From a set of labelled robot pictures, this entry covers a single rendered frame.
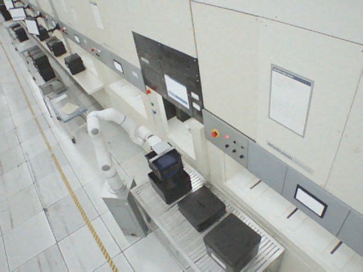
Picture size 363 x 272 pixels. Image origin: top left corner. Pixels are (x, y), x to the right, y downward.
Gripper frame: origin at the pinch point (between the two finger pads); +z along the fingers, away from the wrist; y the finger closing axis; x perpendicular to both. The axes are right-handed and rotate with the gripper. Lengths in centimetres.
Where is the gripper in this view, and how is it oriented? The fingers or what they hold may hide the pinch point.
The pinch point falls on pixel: (161, 148)
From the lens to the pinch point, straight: 218.7
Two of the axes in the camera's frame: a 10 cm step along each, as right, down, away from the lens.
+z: 5.7, 4.9, -6.6
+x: -1.4, -7.4, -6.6
